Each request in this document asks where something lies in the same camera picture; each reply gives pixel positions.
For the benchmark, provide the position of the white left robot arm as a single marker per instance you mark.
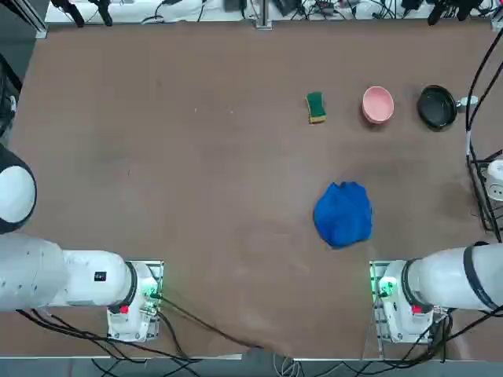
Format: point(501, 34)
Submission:
point(78, 279)

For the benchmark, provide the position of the blue cloth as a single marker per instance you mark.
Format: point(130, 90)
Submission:
point(344, 216)

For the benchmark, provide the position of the aluminium frame post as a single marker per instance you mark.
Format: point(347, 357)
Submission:
point(263, 15)

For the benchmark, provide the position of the white cup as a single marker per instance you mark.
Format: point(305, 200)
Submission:
point(497, 178)

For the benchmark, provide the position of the aluminium frame rail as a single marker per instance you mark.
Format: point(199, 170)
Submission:
point(35, 23)

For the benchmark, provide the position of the green and yellow sponge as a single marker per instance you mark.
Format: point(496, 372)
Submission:
point(315, 104)

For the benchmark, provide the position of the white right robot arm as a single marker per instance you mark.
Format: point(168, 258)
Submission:
point(444, 279)

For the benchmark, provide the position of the pink bowl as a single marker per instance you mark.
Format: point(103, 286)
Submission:
point(377, 104)

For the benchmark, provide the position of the black tripod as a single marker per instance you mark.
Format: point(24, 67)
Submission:
point(104, 12)
point(436, 13)

